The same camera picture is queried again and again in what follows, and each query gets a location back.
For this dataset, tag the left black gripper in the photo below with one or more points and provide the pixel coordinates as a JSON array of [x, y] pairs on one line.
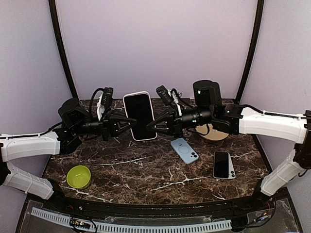
[[112, 125]]

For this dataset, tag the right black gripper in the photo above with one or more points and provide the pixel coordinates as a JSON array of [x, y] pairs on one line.
[[177, 127]]

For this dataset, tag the black screen phone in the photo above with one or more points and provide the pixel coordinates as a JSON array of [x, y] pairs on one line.
[[221, 165]]

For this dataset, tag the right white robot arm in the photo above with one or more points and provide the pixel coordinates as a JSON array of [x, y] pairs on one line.
[[241, 119]]

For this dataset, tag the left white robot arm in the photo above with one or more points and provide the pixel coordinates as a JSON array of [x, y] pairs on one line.
[[63, 138]]

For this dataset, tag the blue phone case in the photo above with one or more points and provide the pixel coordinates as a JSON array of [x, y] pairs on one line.
[[184, 150]]

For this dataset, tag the light blue phone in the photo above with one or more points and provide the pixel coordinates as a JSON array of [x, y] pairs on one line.
[[231, 171]]

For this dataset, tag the yellow plate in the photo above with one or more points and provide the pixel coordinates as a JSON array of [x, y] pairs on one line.
[[208, 133]]

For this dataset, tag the green bowl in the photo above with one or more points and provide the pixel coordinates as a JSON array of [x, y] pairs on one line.
[[79, 177]]

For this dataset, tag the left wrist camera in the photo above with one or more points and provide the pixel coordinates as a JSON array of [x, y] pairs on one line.
[[104, 103]]

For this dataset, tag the left black frame post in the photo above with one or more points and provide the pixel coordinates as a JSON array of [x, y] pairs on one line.
[[61, 48]]

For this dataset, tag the black frame post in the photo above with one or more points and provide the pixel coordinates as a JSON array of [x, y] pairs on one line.
[[251, 51], [61, 48]]

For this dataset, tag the white cable duct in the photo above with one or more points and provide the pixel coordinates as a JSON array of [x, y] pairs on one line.
[[131, 225]]

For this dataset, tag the black front rail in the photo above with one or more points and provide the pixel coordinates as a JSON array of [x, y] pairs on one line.
[[89, 206]]

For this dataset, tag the right black frame post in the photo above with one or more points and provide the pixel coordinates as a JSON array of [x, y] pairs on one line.
[[251, 51]]

